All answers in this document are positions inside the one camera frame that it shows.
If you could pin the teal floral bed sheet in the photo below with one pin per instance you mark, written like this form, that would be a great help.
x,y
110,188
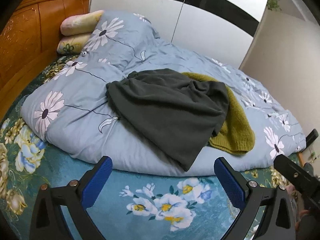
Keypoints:
x,y
140,187

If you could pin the green hanging plant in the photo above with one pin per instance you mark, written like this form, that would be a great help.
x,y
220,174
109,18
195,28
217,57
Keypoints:
x,y
273,2

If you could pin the blue-grey floral duvet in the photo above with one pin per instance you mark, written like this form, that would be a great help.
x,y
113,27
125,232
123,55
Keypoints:
x,y
82,97

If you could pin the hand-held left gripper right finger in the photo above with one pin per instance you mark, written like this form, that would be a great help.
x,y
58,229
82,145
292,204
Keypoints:
x,y
228,182

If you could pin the olive green knit sweater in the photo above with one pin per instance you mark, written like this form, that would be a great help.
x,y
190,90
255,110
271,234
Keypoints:
x,y
237,127

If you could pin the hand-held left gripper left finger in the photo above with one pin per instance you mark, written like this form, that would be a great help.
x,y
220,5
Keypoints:
x,y
98,180

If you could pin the white and black wardrobe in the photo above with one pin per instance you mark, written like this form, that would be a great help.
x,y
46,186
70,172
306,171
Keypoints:
x,y
205,22

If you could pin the dark grey pants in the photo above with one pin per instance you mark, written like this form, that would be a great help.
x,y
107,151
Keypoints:
x,y
165,110

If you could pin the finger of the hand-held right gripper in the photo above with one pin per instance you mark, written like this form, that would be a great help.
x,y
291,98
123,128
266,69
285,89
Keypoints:
x,y
312,136
297,175

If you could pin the orange wooden headboard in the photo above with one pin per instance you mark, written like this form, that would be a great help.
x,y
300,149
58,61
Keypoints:
x,y
30,35

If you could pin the pink yellow floral pillow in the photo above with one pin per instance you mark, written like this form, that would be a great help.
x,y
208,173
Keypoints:
x,y
71,43
77,23

